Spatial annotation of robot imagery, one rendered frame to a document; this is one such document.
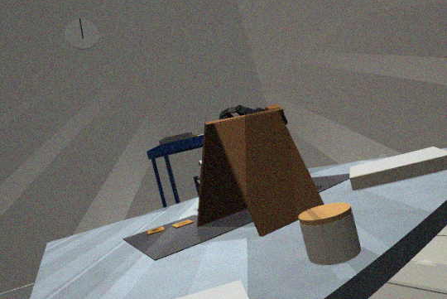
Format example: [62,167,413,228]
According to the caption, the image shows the beige rectangular block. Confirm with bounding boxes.
[349,147,447,190]

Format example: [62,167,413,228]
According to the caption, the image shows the grey cylindrical container with tan lid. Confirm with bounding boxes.
[298,202,361,265]

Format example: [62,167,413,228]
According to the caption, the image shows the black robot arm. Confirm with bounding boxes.
[219,105,287,125]

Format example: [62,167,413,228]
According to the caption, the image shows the brown board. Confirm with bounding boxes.
[197,104,324,237]

